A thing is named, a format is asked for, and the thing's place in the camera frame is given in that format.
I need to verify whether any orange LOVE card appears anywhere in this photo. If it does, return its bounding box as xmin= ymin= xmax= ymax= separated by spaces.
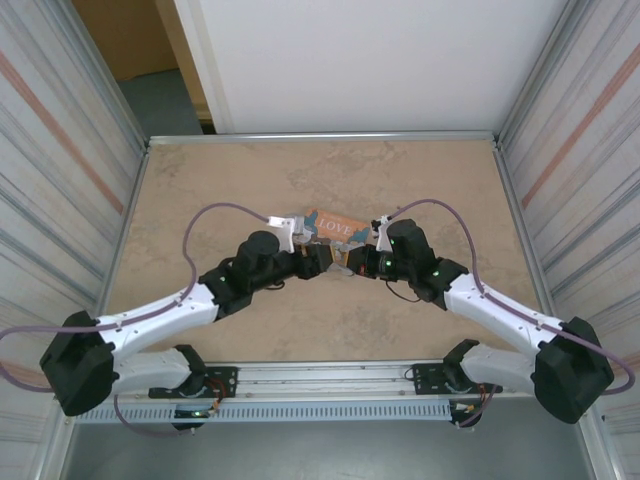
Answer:
xmin=294 ymin=205 xmax=372 ymax=278

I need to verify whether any grey metal shelf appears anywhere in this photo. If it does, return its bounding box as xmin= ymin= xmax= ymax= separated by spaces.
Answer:
xmin=59 ymin=394 xmax=601 ymax=480

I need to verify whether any corrugated translucent side panel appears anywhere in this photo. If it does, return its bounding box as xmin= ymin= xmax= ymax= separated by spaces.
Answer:
xmin=494 ymin=0 xmax=640 ymax=480
xmin=0 ymin=0 xmax=151 ymax=480

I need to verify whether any brown board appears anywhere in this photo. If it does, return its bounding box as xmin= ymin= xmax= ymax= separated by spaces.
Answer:
xmin=72 ymin=0 xmax=180 ymax=81

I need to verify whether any aluminium table frame bar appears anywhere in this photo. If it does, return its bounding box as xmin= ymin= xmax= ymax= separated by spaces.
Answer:
xmin=147 ymin=130 xmax=501 ymax=147

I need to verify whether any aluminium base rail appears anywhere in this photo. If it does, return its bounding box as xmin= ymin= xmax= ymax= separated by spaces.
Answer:
xmin=204 ymin=363 xmax=451 ymax=401

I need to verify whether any aluminium table side rail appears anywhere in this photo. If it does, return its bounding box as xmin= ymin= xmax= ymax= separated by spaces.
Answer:
xmin=492 ymin=139 xmax=564 ymax=324
xmin=94 ymin=142 xmax=152 ymax=324

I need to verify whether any slotted grey cable duct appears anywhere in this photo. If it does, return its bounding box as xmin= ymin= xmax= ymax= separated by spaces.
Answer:
xmin=74 ymin=399 xmax=454 ymax=426

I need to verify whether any short purple base cable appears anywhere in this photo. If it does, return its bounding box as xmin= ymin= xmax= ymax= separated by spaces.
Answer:
xmin=113 ymin=393 xmax=194 ymax=438
xmin=455 ymin=383 xmax=503 ymax=430

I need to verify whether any white door frame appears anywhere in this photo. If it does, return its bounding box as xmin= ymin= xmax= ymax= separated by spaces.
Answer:
xmin=172 ymin=0 xmax=236 ymax=136

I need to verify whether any aluminium upright post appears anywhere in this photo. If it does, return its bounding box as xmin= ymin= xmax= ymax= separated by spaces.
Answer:
xmin=492 ymin=0 xmax=594 ymax=151
xmin=59 ymin=0 xmax=151 ymax=151

